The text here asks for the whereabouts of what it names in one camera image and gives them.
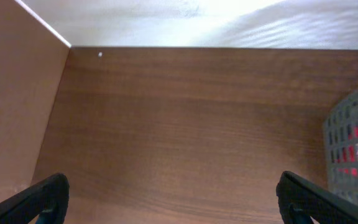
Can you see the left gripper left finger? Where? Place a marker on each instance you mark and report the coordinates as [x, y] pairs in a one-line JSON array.
[[45, 202]]

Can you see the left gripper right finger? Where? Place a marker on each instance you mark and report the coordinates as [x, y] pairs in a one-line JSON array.
[[301, 201]]

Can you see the grey plastic shopping basket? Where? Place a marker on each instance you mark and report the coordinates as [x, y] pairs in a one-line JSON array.
[[345, 111]]

